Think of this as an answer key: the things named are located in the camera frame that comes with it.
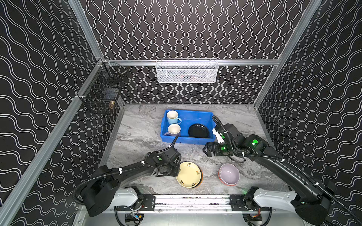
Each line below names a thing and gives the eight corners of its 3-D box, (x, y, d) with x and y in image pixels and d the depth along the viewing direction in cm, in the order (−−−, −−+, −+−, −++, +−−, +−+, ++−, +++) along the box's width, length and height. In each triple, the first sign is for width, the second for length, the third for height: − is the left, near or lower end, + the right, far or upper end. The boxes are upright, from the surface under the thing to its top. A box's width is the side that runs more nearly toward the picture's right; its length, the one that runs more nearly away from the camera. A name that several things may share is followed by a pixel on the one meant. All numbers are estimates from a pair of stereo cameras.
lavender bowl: (218, 187, 81) (221, 183, 75) (215, 169, 88) (218, 163, 82) (238, 187, 81) (242, 183, 75) (233, 169, 88) (237, 163, 82)
